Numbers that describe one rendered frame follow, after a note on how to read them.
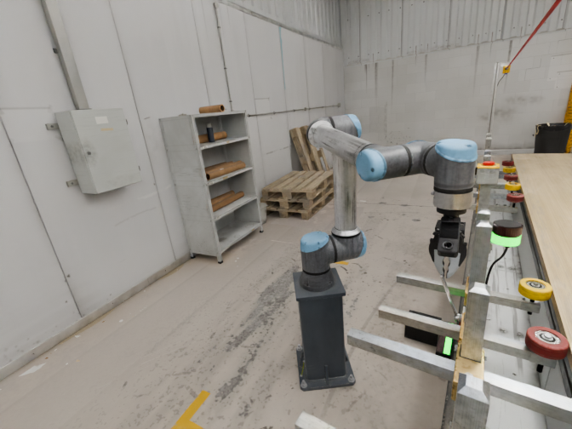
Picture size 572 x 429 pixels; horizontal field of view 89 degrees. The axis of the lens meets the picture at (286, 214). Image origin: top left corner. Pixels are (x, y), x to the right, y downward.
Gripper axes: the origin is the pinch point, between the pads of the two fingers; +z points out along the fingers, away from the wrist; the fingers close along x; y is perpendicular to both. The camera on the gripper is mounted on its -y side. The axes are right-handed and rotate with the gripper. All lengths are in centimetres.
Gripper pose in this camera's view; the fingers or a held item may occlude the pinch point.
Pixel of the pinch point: (445, 275)
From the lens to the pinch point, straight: 96.2
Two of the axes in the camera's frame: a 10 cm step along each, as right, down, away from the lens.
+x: -8.4, -0.9, 5.4
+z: 1.2, 9.3, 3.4
